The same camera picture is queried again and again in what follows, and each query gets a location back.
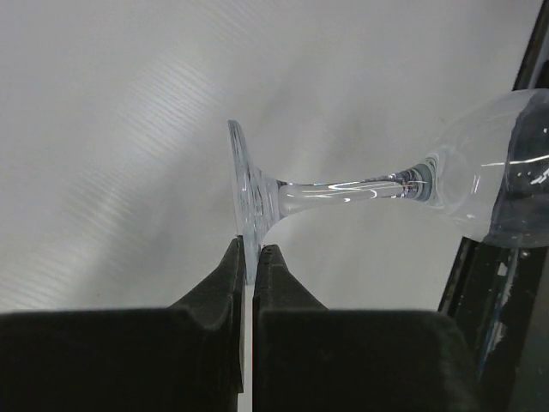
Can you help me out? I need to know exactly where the clear wine glass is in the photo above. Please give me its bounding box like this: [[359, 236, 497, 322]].
[[228, 88, 548, 284]]

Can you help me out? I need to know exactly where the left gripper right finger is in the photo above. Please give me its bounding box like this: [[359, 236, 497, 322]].
[[252, 245, 480, 411]]

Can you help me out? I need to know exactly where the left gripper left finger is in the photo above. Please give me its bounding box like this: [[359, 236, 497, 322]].
[[1, 238, 245, 411]]

